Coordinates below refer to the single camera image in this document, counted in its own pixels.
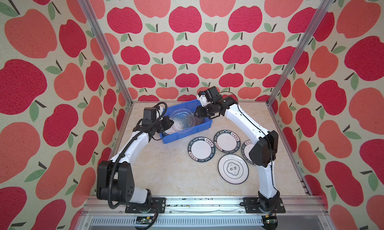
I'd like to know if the green rim plate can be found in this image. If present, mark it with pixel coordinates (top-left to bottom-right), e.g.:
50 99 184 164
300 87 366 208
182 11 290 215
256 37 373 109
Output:
214 130 241 154
187 137 216 163
241 140 255 166

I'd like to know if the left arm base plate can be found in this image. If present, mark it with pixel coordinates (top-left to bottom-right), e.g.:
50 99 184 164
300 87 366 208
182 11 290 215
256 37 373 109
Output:
125 198 167 214

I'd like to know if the blue plastic bin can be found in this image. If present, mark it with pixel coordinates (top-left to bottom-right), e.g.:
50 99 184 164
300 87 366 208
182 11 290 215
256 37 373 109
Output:
160 100 213 144

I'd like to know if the white plate black pattern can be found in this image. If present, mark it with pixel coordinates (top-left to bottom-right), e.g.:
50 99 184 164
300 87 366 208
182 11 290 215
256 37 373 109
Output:
218 154 249 185

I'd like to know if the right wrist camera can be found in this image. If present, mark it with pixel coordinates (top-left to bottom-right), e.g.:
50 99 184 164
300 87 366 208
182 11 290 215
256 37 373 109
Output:
197 87 223 107

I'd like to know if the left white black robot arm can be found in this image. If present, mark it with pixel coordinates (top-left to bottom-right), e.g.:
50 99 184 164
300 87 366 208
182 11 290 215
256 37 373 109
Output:
96 116 174 209

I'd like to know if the clear glass plate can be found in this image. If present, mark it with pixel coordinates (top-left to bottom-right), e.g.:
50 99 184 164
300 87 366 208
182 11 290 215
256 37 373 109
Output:
170 109 196 133

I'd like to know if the aluminium corner post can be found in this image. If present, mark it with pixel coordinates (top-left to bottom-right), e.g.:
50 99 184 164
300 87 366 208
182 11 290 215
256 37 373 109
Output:
267 0 334 107
78 0 133 107

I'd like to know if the right aluminium corner post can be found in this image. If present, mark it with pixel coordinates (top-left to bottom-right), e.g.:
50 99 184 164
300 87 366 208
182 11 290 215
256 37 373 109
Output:
267 0 334 107

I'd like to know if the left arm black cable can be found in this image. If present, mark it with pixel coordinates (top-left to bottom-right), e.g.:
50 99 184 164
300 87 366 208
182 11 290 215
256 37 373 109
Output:
107 102 169 223

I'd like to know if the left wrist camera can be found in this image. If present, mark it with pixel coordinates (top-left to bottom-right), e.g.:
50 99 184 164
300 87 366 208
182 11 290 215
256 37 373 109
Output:
141 107 160 126

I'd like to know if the left aluminium corner post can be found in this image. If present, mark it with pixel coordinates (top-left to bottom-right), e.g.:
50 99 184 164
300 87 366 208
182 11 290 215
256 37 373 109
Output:
78 0 133 107

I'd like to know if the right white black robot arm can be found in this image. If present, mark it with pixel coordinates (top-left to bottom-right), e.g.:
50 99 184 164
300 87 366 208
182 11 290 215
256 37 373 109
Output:
195 97 281 213

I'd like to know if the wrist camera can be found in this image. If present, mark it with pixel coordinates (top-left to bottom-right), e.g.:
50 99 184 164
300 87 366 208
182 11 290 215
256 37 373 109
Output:
141 107 160 126
197 87 223 107

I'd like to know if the aluminium front rail frame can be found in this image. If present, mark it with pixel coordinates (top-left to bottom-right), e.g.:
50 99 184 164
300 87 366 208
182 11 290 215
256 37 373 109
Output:
72 196 336 230

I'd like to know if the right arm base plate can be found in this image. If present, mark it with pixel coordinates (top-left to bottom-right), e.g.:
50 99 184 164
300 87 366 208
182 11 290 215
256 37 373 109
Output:
240 197 286 214

